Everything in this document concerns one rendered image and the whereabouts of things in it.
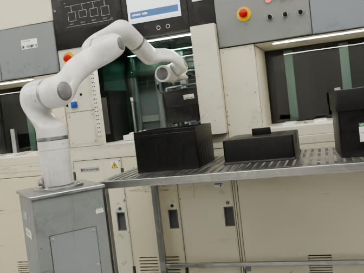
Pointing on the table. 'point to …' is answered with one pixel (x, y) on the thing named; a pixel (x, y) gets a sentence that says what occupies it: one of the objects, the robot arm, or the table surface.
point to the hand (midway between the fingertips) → (183, 75)
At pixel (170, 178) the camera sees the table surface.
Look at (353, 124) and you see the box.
